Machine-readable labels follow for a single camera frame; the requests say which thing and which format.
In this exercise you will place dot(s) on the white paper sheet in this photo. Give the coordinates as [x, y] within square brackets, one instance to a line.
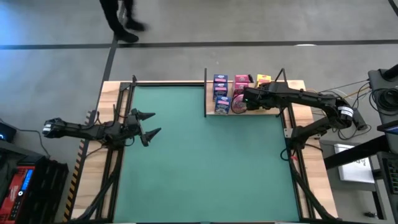
[354, 171]

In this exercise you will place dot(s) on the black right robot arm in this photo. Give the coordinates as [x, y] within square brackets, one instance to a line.
[311, 99]

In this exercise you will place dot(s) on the yellow Corn Pops cereal box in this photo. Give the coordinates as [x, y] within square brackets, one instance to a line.
[263, 77]

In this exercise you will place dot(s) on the yellow black hazard tape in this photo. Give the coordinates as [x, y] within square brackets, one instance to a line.
[74, 180]

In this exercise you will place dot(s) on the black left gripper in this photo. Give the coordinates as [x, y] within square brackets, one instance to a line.
[132, 125]

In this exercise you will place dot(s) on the black cylinder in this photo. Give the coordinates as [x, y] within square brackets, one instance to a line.
[390, 72]

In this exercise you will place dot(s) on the black crate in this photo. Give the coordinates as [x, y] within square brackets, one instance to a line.
[49, 186]

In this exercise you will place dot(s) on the black beam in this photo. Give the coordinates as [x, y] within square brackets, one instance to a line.
[354, 153]

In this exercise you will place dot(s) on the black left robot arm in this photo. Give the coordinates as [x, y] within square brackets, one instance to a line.
[77, 130]

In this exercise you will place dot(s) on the black aluminium table frame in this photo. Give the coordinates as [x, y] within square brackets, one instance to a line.
[171, 83]

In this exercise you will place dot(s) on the wooden shelf board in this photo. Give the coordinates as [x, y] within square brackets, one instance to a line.
[210, 109]

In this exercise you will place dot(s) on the black-edged shelf end panel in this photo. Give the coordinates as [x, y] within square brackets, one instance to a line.
[205, 99]

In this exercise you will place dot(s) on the black device with blue light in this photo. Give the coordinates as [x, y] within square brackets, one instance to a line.
[7, 133]

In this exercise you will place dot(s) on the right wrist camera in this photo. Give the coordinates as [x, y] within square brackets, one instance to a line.
[250, 99]

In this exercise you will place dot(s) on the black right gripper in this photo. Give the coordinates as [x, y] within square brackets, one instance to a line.
[267, 96]

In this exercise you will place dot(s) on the black keyboard with blue light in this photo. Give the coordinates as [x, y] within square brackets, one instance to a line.
[392, 174]

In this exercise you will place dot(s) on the person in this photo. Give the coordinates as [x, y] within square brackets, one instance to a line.
[113, 18]

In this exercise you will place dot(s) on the red and black power unit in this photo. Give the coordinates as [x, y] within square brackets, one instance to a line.
[14, 193]

